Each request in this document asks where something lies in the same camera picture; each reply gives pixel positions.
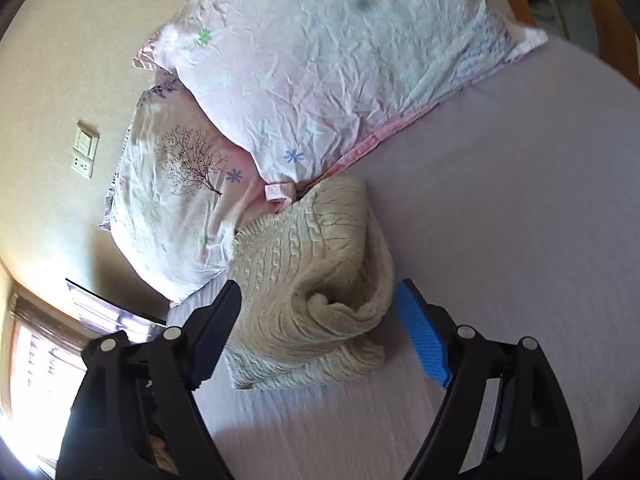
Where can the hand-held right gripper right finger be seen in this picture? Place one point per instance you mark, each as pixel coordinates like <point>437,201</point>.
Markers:
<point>425,340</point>

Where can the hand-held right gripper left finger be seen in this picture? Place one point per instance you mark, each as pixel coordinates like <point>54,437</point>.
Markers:
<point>216,340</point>

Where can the dark bedside table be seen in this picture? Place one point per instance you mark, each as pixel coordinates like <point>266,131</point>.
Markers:
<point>115,310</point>

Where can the tree print pink pillow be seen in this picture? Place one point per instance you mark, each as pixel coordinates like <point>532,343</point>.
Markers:
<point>175,200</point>

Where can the window with curtain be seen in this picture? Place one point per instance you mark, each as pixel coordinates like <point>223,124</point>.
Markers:
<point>35,370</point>

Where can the large floral pink pillow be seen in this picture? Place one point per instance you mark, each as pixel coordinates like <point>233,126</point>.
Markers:
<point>325,60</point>

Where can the wall switch and socket panel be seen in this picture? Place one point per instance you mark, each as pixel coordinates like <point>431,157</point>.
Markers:
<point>85,149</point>

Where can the wooden bed frame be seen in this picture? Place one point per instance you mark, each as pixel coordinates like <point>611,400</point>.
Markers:
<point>560,5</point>

